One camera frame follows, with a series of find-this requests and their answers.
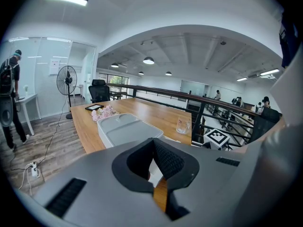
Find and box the white box with drawer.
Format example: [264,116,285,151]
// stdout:
[97,113,164,189]

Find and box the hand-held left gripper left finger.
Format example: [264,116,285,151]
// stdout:
[33,138,172,227]

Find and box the person's dark clothing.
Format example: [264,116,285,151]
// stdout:
[278,7,302,69]

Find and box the clear glass mug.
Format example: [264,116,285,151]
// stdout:
[176,116,191,134]

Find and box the wood and metal railing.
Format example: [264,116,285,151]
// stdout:
[106,83,285,151]

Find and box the white wall poster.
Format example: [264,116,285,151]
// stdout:
[49,58,61,76]

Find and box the black office chair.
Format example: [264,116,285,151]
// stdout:
[88,79,111,104]

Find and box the black mesh chair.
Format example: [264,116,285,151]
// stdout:
[250,106,282,143]

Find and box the white side desk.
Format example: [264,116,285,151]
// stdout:
[16,93,42,136]

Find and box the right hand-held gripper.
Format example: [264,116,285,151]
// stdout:
[203,128,231,150]

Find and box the pink flower bunch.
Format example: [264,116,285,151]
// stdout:
[91,105,119,122]

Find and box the black standing fan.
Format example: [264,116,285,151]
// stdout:
[56,65,78,120]

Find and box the white power strip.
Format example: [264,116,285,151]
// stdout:
[30,161,41,179]

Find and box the black floor cable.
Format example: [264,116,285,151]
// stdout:
[9,102,70,173]

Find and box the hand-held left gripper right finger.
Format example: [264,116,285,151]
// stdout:
[153,137,303,227]

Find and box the white floor cable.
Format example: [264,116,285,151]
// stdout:
[18,162,34,196]

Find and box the black picture frame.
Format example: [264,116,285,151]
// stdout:
[85,104,105,112]

